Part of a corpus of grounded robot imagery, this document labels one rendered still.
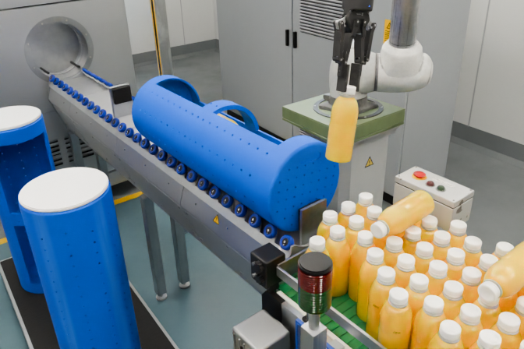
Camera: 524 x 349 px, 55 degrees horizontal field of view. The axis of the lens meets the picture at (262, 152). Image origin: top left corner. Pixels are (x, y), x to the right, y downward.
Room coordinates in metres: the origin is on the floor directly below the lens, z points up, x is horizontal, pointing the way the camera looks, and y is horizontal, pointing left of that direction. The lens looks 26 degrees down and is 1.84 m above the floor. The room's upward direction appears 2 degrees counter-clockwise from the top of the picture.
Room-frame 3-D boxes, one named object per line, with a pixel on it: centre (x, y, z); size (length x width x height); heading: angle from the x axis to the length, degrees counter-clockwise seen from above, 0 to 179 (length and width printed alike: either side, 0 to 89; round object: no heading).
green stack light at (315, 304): (0.72, -0.09, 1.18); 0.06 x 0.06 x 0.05
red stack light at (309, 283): (0.72, -0.09, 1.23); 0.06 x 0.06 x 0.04
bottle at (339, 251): (1.05, -0.19, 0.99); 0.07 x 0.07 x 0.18
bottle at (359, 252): (1.02, -0.25, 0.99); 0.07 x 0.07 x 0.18
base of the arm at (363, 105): (1.98, -0.35, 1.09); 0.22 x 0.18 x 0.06; 41
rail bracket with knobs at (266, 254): (1.09, -0.01, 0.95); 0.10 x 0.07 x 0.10; 128
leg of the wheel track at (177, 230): (2.12, 0.44, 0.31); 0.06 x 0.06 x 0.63; 38
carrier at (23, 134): (2.06, 1.12, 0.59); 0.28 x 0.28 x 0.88
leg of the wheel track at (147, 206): (2.04, 0.55, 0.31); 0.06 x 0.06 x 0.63; 38
